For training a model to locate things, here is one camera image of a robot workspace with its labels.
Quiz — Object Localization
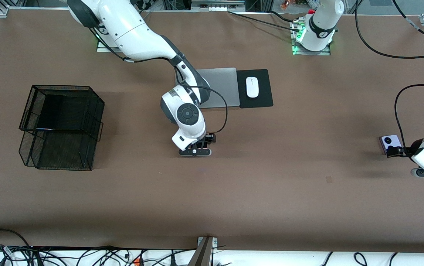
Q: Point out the grey power strip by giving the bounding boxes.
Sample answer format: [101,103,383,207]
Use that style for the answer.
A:
[191,0,246,12]

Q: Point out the lavender flip phone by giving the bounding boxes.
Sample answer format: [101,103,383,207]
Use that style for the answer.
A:
[380,135,403,156]

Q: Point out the silver closed laptop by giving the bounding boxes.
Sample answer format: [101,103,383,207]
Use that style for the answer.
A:
[175,67,240,109]

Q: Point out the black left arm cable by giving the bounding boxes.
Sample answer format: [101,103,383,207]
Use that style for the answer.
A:
[354,0,424,150]

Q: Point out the black mouse pad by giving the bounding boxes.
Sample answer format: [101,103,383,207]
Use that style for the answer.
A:
[236,69,274,109]

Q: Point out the short black table cable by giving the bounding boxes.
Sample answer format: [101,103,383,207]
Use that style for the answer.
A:
[268,10,302,22]

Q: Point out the black wire mesh organizer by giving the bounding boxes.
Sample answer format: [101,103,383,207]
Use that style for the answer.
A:
[18,85,105,171]

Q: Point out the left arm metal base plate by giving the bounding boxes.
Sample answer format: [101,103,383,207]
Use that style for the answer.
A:
[290,18,331,56]

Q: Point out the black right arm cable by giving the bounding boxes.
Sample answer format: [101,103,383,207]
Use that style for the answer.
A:
[88,22,228,133]

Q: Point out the thick black floor cable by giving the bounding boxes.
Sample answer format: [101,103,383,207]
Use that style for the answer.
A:
[0,228,32,248]

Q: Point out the long black table cable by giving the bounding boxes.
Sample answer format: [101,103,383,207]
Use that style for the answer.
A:
[228,10,301,31]

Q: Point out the grey metal table bracket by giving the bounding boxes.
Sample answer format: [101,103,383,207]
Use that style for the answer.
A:
[188,236,218,266]

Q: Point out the white computer mouse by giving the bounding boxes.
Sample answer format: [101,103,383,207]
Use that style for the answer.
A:
[246,76,259,98]

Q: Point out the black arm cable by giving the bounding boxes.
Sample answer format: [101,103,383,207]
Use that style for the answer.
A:
[354,0,424,150]
[88,22,228,133]

